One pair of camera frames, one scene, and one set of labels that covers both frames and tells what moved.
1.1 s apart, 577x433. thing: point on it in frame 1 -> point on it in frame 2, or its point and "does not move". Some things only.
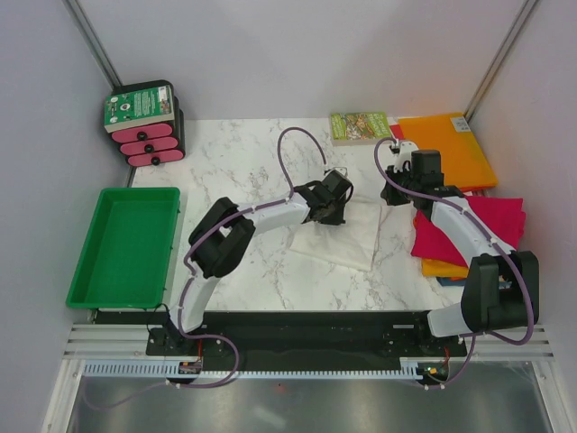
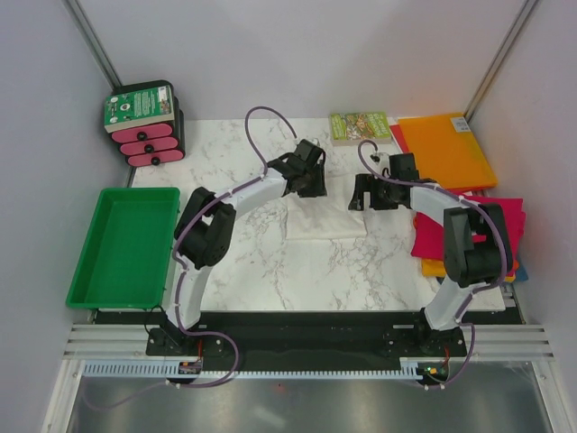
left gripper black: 337,219 -> 319,190
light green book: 359,128 does not move
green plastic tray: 126,258 does not move
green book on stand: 140,107 does not move
